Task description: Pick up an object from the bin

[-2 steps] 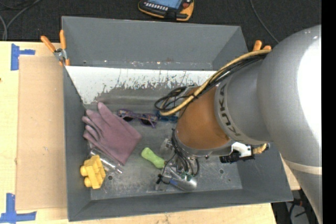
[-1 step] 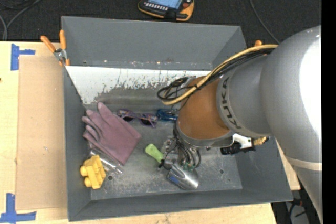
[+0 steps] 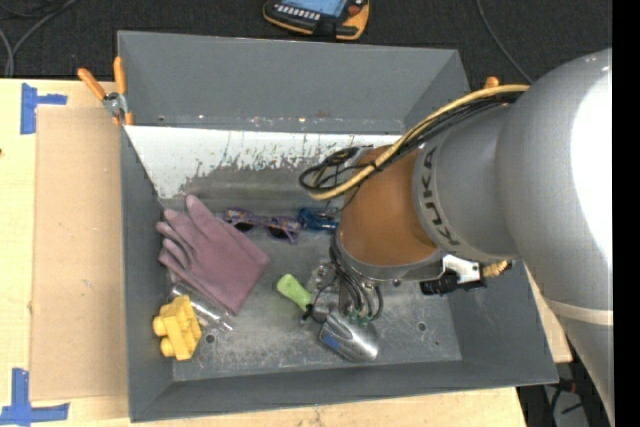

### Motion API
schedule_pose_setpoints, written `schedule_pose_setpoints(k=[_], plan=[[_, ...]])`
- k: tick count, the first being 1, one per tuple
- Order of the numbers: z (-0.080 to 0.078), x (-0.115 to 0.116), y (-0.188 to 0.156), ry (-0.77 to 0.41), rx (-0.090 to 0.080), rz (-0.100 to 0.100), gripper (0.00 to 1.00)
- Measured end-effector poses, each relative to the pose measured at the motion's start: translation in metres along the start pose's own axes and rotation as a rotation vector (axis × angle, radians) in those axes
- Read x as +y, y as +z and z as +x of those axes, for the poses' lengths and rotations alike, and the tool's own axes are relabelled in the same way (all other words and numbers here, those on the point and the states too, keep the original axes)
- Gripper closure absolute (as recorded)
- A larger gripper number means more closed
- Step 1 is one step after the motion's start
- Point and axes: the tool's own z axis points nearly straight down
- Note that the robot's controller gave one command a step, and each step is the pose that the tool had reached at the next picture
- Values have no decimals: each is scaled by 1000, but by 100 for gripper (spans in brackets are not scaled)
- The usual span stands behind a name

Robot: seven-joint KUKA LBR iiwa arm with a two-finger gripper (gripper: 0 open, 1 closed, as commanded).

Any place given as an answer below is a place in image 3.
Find silver rounded device blue label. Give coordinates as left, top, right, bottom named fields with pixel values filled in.
left=317, top=310, right=380, bottom=364

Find blue plastic clip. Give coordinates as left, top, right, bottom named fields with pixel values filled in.
left=297, top=207, right=341, bottom=233

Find purple sunglasses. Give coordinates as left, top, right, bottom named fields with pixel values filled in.
left=222, top=207, right=303, bottom=245

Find clear plastic packet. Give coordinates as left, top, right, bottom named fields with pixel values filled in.
left=167, top=283, right=236, bottom=334

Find purple rubber glove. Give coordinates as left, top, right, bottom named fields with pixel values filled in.
left=155, top=194, right=272, bottom=317

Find yellow toy building block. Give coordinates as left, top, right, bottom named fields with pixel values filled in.
left=151, top=294, right=203, bottom=362

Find grey metal bin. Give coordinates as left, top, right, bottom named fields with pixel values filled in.
left=116, top=30, right=561, bottom=423

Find brown cardboard board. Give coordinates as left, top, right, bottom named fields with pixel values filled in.
left=28, top=106, right=132, bottom=402

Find green-handled small tool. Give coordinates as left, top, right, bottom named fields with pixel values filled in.
left=275, top=273, right=315, bottom=322

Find black cylinder on white bracket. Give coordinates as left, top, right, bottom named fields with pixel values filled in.
left=418, top=254, right=513, bottom=297

